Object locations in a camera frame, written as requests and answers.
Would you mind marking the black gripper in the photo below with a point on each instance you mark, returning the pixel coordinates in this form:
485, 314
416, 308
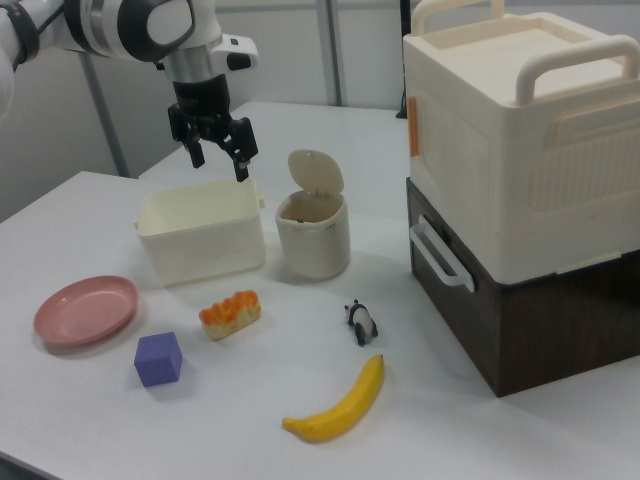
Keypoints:
200, 100

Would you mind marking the small cream lidded trash can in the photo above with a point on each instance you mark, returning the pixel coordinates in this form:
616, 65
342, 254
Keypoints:
310, 240

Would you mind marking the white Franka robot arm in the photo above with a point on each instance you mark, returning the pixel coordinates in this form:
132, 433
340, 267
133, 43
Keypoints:
110, 25

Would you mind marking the open cream plastic bin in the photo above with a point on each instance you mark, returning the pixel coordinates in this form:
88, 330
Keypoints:
200, 250

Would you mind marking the toy bread loaf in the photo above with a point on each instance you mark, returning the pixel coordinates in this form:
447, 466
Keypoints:
230, 315

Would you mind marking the pink plastic plate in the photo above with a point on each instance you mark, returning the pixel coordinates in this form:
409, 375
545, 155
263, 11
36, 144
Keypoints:
85, 310

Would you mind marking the purple cube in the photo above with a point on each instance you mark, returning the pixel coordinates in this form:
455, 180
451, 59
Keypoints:
157, 362

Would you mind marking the panda figurine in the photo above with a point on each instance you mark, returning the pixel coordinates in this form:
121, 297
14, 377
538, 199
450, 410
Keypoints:
362, 322

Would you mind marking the yellow toy banana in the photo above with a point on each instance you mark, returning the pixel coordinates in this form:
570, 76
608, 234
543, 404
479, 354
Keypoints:
350, 400

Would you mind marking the dark brown wooden drawer box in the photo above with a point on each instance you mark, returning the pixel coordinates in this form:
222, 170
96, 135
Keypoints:
550, 340

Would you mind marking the black camera stand pole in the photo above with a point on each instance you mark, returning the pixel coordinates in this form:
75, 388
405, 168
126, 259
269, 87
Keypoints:
403, 50

